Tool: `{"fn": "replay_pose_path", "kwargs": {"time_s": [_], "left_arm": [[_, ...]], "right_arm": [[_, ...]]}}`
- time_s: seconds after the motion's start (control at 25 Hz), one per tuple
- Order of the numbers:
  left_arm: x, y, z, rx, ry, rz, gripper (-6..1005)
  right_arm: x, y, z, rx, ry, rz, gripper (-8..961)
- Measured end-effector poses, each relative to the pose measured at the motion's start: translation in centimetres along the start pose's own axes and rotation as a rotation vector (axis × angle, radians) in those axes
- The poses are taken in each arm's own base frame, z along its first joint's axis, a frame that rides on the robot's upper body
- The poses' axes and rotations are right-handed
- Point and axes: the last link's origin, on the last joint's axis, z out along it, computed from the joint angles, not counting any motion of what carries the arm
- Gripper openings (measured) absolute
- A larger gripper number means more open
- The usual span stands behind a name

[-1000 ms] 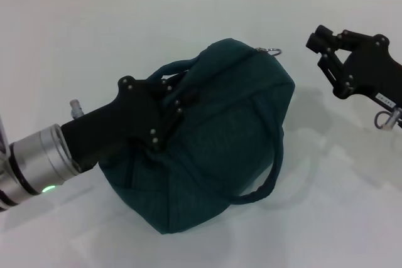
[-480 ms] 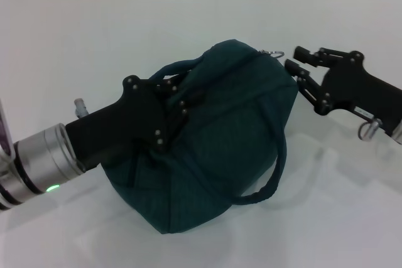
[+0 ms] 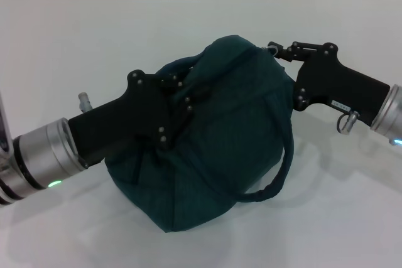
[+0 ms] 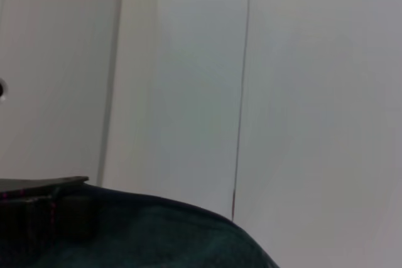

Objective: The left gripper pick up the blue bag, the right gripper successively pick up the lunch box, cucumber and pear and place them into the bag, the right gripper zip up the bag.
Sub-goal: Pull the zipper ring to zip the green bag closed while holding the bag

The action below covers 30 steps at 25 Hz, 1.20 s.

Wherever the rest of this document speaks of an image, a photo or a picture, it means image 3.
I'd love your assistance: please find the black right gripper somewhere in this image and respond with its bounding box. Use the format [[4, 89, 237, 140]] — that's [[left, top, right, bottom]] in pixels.
[[268, 40, 391, 127]]

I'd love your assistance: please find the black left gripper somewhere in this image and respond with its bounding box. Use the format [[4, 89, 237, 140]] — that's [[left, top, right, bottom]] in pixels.
[[68, 69, 195, 169]]

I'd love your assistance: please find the teal fabric lunch bag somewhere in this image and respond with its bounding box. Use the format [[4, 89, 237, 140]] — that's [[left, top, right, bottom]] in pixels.
[[105, 35, 296, 234]]

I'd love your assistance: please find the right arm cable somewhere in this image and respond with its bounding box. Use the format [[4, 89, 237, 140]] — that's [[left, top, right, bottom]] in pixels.
[[335, 110, 361, 136]]

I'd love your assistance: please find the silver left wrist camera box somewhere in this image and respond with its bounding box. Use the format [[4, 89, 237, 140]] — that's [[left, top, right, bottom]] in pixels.
[[0, 93, 16, 156]]

